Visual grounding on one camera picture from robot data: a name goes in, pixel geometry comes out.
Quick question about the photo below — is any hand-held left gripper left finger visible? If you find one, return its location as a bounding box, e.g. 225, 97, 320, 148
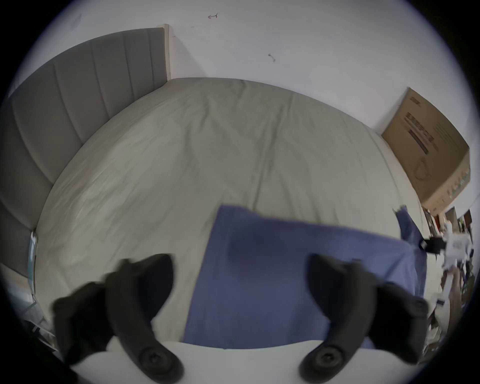
52, 253, 185, 384

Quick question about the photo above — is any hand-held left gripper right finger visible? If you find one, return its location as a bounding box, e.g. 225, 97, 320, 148
299, 253, 430, 384

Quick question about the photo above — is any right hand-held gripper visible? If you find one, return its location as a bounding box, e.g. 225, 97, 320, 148
419, 221, 475, 271

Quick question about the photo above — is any blue garment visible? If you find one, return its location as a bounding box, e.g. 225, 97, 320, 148
182, 205, 428, 350

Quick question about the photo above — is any person's right hand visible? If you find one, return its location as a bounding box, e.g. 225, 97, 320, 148
447, 268, 465, 306

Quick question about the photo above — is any brown cardboard carton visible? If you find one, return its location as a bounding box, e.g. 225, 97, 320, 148
381, 87, 472, 215

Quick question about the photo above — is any bed with beige sheet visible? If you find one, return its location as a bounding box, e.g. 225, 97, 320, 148
33, 77, 449, 362

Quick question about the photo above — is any grey padded headboard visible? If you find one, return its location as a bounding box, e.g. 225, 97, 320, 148
0, 27, 168, 279

